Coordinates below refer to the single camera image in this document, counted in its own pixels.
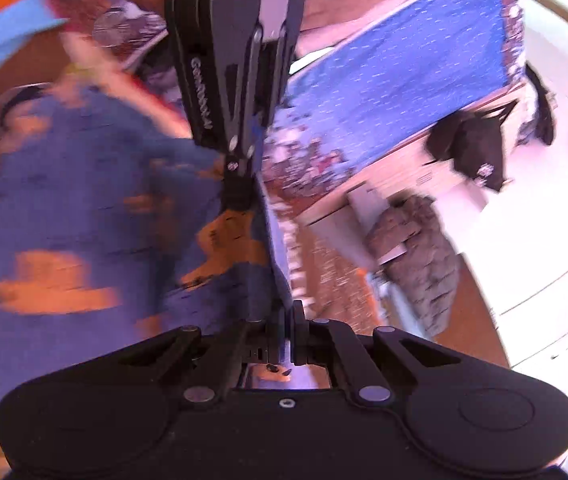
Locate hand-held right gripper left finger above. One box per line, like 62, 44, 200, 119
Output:
134, 303, 293, 406

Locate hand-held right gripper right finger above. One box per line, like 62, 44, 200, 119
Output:
291, 300, 462, 406

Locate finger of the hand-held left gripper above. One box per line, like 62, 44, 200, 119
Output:
251, 34, 291, 162
221, 62, 255, 211

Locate purple pants with orange print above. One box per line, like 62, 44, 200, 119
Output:
0, 79, 289, 403

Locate grey quilted jacket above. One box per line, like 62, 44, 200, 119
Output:
366, 194, 461, 337

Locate wooden headboard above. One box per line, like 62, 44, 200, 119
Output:
439, 240, 515, 367

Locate black bag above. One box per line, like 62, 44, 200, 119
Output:
425, 100, 521, 192

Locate white wardrobe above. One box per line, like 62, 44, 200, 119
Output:
456, 0, 568, 413

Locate black cloth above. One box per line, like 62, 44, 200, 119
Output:
523, 64, 558, 147

